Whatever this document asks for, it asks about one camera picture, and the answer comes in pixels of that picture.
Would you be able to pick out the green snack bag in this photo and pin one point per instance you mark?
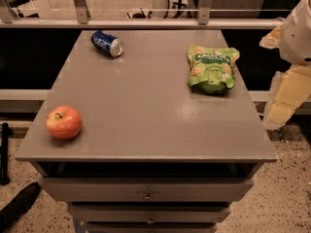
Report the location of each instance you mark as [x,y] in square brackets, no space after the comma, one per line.
[211,69]

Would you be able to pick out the drawer metal knob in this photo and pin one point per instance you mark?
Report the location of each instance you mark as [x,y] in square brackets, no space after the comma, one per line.
[148,197]
[150,220]

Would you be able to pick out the black pole stand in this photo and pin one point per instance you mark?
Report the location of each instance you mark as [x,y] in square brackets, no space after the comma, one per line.
[6,132]

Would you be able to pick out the red apple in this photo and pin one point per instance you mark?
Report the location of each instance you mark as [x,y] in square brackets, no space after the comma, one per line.
[64,122]

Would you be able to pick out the blue pepsi can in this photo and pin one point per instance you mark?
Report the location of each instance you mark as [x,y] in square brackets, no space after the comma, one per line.
[107,43]

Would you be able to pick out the top drawer metal knob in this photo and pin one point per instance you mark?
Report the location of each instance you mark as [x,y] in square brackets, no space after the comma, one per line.
[148,197]

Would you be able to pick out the grey drawer cabinet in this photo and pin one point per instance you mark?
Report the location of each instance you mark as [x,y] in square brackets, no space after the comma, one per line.
[144,129]

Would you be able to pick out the grey metal railing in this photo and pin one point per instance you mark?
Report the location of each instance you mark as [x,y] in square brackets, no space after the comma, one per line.
[140,14]

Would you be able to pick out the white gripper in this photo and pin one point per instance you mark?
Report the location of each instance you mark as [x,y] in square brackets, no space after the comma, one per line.
[296,38]

